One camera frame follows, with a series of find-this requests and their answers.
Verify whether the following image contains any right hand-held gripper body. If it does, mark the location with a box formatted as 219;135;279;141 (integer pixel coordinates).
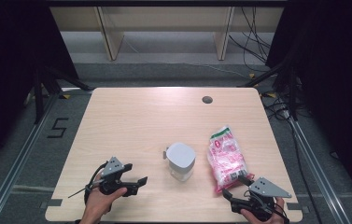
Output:
231;176;292;222

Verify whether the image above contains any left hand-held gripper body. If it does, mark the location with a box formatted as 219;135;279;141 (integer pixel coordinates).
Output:
98;156;140;198

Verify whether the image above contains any pink and white plastic bag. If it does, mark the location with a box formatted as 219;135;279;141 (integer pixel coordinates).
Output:
206;124;255;194

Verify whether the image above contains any person's right hand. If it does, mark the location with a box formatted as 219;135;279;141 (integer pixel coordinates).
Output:
240;197;287;224

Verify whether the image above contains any person's left hand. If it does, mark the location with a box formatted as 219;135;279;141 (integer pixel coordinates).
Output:
83;174;128;218

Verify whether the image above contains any black metal stand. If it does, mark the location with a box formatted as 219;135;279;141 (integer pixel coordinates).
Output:
33;66;93;125
240;62;299;120

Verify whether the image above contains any beige wooden table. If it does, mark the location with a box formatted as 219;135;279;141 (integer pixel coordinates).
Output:
49;6;285;62

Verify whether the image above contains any black curtain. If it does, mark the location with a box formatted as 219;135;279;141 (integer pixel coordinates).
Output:
265;0;352;213
0;0;79;175

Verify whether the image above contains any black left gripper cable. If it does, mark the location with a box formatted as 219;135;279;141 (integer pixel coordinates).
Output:
84;161;109;206

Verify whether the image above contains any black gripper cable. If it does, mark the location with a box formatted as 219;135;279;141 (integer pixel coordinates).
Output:
270;202;290;224
84;161;109;206

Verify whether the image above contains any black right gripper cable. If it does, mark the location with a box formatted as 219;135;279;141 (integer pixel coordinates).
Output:
270;202;290;224

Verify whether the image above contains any long black floor cable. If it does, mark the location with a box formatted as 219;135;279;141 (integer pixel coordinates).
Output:
289;120;324;224

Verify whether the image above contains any thin black strap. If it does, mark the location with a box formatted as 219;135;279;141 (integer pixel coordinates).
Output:
67;186;89;199

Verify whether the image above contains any aluminium floor rail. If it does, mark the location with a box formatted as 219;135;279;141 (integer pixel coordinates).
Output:
0;92;60;224
287;117;352;224

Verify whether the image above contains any thin white floor cable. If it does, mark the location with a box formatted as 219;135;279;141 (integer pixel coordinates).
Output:
123;36;249;80

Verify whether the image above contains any bundle of black cables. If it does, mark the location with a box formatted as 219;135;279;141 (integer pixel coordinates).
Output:
228;7;273;74

